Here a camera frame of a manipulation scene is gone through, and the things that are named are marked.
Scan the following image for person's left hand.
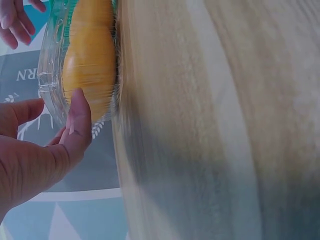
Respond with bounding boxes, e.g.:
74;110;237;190
0;87;93;227

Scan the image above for person's right hand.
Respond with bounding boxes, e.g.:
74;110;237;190
0;0;47;50

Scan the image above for clear plastic container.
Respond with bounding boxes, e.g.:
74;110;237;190
37;0;124;126

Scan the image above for yellow fruit pieces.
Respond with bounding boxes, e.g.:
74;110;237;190
61;0;119;121

